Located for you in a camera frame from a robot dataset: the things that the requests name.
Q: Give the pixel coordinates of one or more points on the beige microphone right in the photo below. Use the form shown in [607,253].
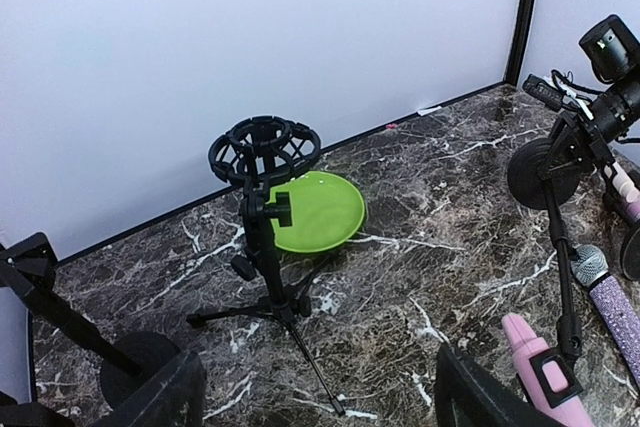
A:
[621,182]

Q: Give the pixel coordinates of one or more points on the pink microphone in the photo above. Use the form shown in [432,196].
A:
[550,384]
[629,212]

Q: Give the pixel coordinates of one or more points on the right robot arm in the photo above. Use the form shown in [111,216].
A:
[613,52]

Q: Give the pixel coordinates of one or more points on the black tripod mic stand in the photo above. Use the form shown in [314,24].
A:
[256,155]

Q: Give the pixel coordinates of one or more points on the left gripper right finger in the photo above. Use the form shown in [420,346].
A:
[466,394]

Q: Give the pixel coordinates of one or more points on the purple glitter microphone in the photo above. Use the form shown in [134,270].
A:
[590,268]

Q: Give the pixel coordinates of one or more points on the pink microphone front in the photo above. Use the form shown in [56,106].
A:
[550,384]

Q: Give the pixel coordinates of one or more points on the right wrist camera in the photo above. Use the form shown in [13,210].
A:
[558,92]

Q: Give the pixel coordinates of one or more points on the black stand holding beige mic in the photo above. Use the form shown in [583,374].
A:
[28,269]

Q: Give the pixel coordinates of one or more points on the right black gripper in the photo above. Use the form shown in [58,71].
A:
[577,148]

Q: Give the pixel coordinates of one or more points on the green plate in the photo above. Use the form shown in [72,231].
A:
[327,210]

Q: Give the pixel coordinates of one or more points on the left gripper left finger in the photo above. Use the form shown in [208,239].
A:
[175,396]

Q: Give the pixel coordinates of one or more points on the right black frame post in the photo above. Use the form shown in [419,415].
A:
[524,16]

